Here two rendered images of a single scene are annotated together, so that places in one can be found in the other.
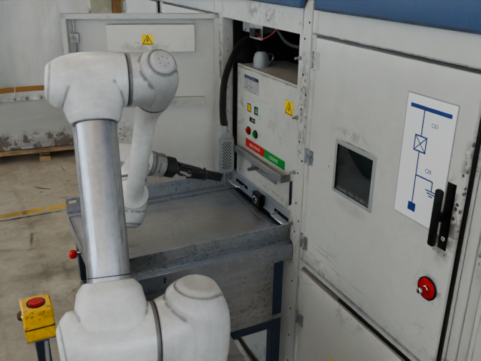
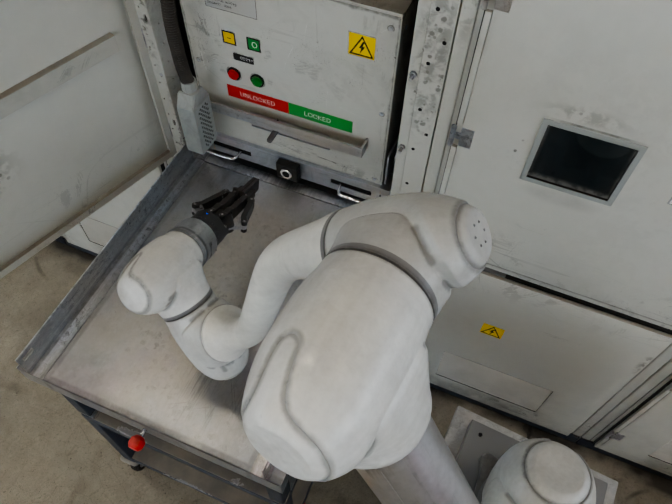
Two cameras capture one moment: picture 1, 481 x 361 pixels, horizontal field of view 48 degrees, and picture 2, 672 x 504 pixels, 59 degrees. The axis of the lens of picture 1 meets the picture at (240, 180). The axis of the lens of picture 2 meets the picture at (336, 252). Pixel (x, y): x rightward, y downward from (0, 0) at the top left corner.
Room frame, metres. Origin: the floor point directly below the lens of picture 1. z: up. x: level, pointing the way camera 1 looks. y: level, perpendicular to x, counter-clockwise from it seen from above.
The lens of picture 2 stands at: (1.15, 0.53, 2.03)
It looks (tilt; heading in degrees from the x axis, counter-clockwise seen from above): 56 degrees down; 317
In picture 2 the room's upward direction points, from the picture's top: 2 degrees clockwise
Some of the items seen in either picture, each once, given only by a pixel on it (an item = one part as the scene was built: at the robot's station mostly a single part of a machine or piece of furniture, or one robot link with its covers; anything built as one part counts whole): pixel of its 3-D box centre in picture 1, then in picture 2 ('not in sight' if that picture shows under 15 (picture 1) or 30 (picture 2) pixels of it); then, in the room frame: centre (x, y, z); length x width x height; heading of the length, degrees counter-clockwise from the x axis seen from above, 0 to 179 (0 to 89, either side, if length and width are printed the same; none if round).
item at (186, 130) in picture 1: (147, 103); (14, 99); (2.27, 0.40, 1.21); 0.63 x 0.07 x 0.74; 98
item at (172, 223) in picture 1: (172, 233); (224, 297); (1.84, 0.25, 0.82); 0.68 x 0.62 x 0.06; 116
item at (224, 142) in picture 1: (225, 150); (197, 116); (2.16, 0.07, 1.04); 0.08 x 0.05 x 0.17; 116
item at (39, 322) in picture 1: (38, 317); not in sight; (1.26, 0.56, 0.85); 0.08 x 0.08 x 0.10; 26
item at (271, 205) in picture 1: (265, 197); (294, 160); (2.01, -0.10, 0.89); 0.54 x 0.05 x 0.06; 26
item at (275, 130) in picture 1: (263, 137); (286, 87); (2.01, -0.09, 1.15); 0.48 x 0.01 x 0.48; 26
